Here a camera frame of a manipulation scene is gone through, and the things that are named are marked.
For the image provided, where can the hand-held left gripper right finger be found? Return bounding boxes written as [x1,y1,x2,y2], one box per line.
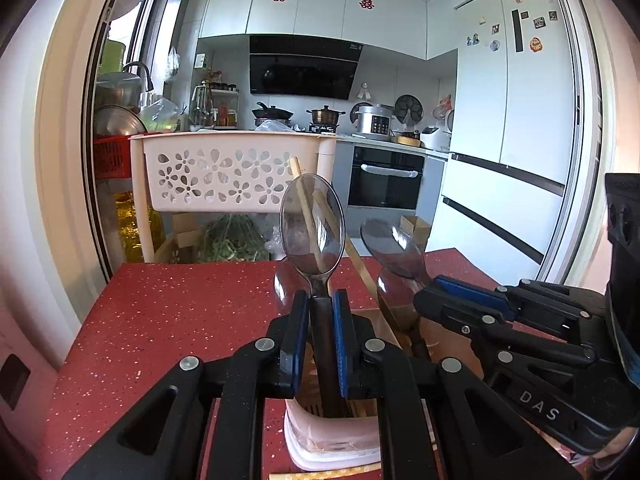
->
[332,288,583,480]

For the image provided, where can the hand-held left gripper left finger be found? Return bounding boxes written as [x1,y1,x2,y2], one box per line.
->
[62,290,311,480]

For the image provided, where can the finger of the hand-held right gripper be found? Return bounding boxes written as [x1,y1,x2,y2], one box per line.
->
[414,287,598,367]
[435,275,608,331]

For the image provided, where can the dark translucent plastic spoon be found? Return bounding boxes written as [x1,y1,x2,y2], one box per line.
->
[279,173,347,418]
[376,267,431,358]
[274,259,301,313]
[360,217,432,291]

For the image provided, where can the bamboo chopstick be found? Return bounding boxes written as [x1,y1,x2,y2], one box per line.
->
[289,156,325,273]
[269,464,383,480]
[311,191,377,293]

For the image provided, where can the white plastic utensil holder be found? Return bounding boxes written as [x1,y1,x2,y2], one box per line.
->
[283,305,481,473]

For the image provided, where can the open cardboard box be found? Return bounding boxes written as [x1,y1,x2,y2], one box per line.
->
[400,215,432,252]

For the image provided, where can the bag of green vegetables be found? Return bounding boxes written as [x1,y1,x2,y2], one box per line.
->
[197,214,273,262]

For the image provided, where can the black built-in oven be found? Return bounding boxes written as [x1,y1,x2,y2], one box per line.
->
[347,146,426,209]

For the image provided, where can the cardboard box under cart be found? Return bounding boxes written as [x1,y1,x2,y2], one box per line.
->
[170,212,203,263]

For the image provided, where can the small white kitchen appliance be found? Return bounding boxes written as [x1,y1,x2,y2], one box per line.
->
[420,125,451,152]

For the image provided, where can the white fridge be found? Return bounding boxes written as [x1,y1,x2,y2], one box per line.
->
[425,0,581,281]

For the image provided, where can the round black egg pan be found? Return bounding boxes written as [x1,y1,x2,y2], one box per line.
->
[394,93,425,124]

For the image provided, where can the silver rice cooker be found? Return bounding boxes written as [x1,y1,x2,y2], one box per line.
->
[352,103,396,142]

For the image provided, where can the white flower-cut basket cart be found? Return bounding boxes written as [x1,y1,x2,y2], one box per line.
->
[129,130,338,263]

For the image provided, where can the gold patterned box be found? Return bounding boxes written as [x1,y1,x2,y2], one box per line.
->
[112,192,166,263]

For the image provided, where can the steel cooking pot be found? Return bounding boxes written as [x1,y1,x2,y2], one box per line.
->
[306,105,346,126]

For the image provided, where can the black wok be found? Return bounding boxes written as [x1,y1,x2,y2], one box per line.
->
[251,101,295,126]

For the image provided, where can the white spice rack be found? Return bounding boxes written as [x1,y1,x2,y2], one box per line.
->
[190,82,241,128]

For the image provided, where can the group of fridge magnets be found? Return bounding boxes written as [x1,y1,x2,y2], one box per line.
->
[465,0,558,53]

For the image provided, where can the red plastic crate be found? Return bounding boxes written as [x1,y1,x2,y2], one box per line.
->
[93,135,133,179]

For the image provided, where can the stack of pink plastic stools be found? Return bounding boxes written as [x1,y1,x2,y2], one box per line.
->
[0,305,58,461]

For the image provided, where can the black range hood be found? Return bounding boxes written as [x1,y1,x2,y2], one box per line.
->
[248,34,365,101]

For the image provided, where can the large steel basin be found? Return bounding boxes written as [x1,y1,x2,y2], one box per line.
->
[94,71,148,137]

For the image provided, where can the steel kitchen faucet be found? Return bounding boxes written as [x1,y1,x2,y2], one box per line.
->
[122,61,154,93]

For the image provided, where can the white upper kitchen cabinets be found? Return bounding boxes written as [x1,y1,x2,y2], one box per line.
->
[198,0,458,61]

